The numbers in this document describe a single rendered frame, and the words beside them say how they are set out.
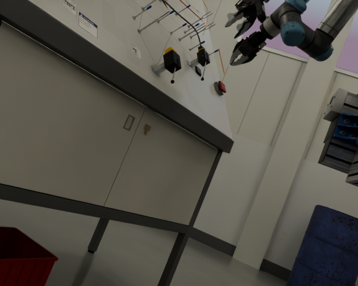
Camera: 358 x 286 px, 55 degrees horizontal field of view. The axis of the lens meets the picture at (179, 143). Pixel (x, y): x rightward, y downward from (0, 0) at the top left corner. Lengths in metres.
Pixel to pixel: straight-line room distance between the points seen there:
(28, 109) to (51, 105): 0.07
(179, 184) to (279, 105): 2.79
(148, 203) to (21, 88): 0.69
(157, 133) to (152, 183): 0.21
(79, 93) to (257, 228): 3.10
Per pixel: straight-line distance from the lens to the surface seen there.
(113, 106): 1.19
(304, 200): 4.04
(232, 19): 1.57
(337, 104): 1.35
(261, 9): 1.57
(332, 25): 1.36
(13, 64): 1.01
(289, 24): 1.28
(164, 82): 1.33
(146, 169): 1.36
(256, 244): 3.94
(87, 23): 1.12
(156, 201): 1.46
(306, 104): 4.12
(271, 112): 4.14
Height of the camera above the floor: 0.61
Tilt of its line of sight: 5 degrees up
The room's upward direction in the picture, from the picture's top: 22 degrees clockwise
